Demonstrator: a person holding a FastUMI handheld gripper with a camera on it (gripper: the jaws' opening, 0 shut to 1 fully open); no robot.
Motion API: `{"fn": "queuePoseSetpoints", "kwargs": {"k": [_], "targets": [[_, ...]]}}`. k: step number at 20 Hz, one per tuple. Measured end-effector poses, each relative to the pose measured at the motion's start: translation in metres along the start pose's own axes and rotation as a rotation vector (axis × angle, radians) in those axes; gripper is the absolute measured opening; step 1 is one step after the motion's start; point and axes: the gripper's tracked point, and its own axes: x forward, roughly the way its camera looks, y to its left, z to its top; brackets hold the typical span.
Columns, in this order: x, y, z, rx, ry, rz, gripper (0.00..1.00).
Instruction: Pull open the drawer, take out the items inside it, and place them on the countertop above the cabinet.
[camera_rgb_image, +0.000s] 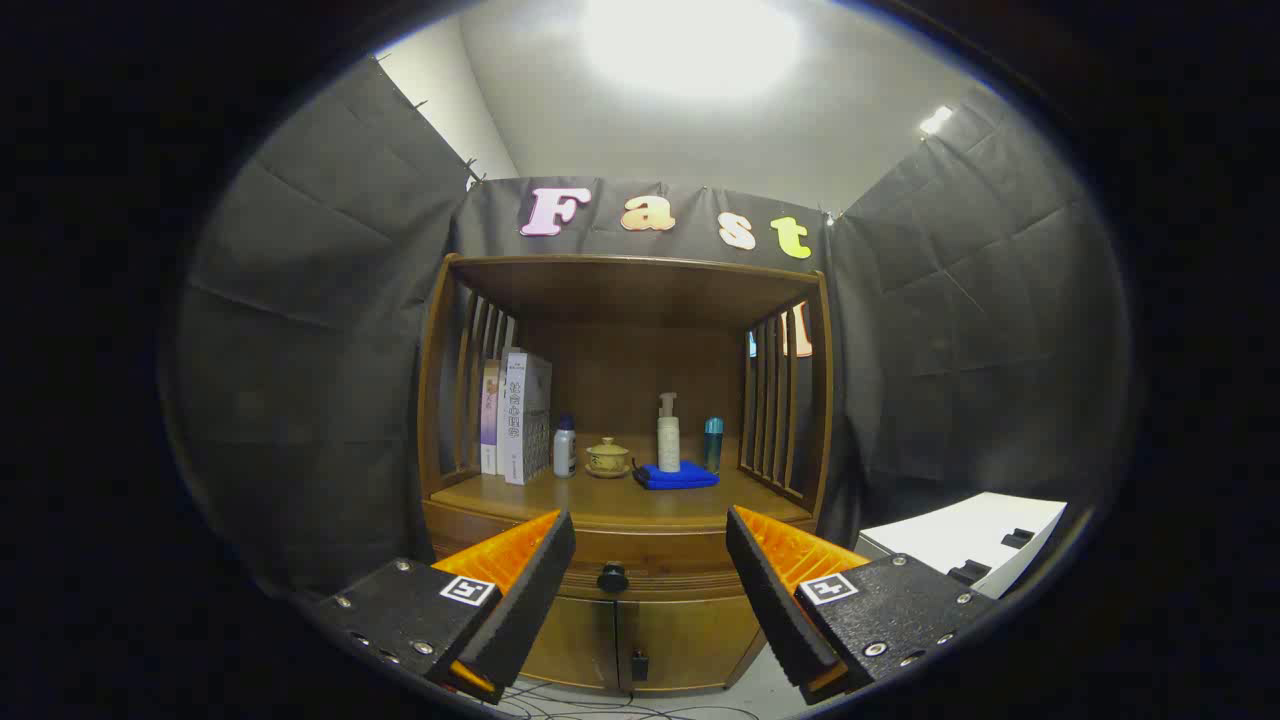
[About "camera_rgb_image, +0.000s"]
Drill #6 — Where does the thick white patterned book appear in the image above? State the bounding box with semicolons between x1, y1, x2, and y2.
497;348;553;486

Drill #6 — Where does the wooden cabinet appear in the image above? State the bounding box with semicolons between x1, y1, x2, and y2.
417;252;836;696

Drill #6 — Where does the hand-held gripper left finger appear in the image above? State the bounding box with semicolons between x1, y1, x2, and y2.
310;510;578;704

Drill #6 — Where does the thin purple book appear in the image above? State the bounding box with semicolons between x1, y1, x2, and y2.
480;360;501;476

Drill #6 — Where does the wooden cabinet door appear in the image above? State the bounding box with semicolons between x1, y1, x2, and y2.
520;597;619;693
616;597;766;693

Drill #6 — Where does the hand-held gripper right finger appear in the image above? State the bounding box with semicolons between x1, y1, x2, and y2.
725;505;1001;706

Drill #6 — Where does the wooden countertop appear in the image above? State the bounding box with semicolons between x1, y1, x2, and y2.
430;440;811;531

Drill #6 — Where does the yellow lidded teacup with saucer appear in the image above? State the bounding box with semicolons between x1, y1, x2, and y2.
585;437;632;479

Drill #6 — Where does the white pump bottle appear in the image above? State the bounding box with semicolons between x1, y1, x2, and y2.
656;393;682;473

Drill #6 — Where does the folded blue cloth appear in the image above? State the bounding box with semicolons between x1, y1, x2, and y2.
632;458;720;491

